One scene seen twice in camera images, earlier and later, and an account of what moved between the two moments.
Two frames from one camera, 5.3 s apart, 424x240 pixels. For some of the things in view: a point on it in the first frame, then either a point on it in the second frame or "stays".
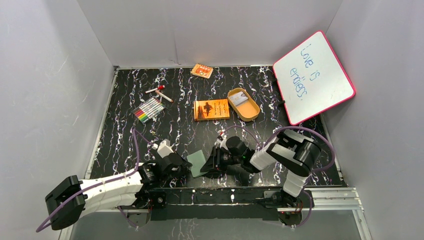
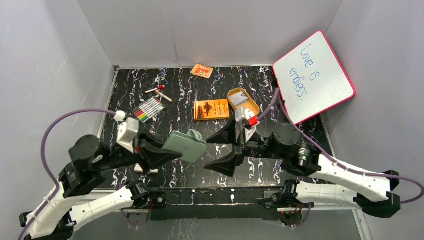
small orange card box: [202, 71] stays
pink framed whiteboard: [311, 79] stays
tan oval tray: [248, 110] stays
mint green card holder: [198, 160] -> [189, 145]
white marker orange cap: [164, 96] stays
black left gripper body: [177, 164] -> [142, 151]
